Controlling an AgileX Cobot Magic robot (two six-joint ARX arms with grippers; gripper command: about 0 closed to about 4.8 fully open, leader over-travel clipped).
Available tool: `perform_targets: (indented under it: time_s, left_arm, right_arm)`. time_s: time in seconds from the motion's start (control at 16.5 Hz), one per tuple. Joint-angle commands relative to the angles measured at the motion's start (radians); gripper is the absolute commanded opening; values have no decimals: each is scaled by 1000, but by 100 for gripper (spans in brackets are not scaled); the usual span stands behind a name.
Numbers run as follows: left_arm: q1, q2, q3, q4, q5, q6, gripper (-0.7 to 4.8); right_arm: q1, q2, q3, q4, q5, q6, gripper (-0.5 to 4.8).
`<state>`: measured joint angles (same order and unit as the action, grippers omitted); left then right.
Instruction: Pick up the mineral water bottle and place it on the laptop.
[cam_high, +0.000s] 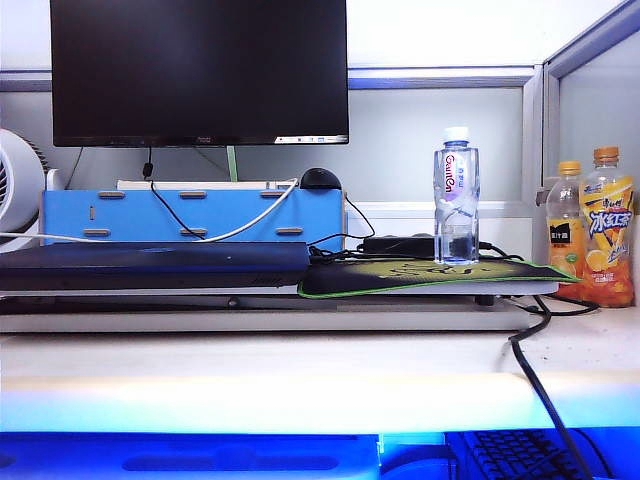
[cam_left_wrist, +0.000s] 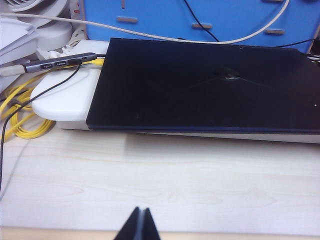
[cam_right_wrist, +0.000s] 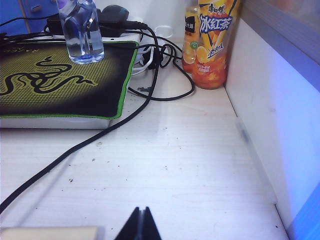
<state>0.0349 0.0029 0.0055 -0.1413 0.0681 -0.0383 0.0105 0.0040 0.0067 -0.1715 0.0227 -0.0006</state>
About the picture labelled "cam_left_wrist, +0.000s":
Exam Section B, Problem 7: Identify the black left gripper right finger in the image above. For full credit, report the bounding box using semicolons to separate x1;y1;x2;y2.
143;207;161;240

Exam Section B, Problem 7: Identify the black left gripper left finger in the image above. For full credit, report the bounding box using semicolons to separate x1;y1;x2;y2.
113;206;145;240

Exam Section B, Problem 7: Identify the white adjustable desk riser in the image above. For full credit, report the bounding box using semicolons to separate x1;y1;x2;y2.
31;39;320;145

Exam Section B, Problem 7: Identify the grey usb hub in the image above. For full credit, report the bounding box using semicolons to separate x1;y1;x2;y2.
23;51;97;74

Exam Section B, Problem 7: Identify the crumpled white tissue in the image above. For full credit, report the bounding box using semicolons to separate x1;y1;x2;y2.
36;43;76;61

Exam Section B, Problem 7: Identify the white desk fan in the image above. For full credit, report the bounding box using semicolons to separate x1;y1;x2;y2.
0;0;76;47

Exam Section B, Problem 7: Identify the stack of white papers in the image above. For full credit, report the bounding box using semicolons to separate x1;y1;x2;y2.
0;17;41;66

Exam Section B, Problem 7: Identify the blue wooden desk organizer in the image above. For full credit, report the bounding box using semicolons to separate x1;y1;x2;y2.
83;0;318;55

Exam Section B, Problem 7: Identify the yellow flat network cable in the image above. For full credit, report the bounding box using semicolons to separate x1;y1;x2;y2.
0;57;105;140

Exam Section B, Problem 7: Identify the thin black hub cable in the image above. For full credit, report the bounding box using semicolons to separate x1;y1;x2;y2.
0;58;83;201

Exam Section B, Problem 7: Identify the white cable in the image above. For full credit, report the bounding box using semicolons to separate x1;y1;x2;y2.
0;0;291;45

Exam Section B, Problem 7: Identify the black monitor cable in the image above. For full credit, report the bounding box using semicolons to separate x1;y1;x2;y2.
183;0;219;42

